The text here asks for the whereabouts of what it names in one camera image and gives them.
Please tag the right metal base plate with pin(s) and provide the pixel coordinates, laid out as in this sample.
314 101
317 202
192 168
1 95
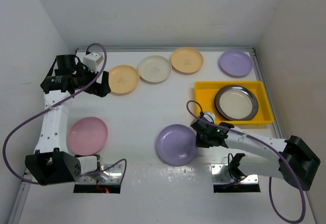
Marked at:
221 176

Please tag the aluminium left rail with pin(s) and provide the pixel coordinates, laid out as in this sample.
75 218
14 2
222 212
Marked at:
19 203

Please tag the yellow plastic bin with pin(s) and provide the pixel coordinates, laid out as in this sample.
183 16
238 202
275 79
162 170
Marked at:
205 92

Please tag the purple plate front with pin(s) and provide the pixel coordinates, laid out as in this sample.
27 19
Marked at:
176 145

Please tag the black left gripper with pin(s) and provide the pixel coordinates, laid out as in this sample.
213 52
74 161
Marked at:
100 89

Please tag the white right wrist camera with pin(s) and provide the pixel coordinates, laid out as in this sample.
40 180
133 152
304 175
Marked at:
208 117

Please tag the purple plate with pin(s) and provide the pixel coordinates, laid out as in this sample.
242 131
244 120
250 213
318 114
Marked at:
236 63
176 145

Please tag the pink plate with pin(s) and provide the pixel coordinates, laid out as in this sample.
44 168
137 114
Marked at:
87 136

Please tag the orange plate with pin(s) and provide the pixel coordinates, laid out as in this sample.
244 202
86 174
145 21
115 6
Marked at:
187 60
123 79

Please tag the steel plate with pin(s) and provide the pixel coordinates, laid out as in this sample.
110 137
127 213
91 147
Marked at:
236 103

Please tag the aluminium back rail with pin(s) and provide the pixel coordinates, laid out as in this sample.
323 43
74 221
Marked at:
171 49

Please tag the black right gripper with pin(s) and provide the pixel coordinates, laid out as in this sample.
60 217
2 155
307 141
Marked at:
199 144

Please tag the cream plate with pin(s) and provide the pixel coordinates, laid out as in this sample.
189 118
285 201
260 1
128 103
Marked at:
154 69

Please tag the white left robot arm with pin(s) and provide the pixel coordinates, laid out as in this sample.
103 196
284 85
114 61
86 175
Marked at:
51 163

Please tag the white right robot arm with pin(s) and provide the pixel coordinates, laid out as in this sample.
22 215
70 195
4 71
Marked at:
290 159

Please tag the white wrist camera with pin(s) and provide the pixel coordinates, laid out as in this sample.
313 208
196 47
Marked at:
208 117
92 60

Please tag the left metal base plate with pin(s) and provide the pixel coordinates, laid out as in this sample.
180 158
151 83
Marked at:
112 176

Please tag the metal base plate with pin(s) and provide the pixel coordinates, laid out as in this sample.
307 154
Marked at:
221 176
112 176

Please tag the orange plate back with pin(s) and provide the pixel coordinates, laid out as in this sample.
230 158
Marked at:
187 60

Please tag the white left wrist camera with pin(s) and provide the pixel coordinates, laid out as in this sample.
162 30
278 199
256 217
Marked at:
92 60

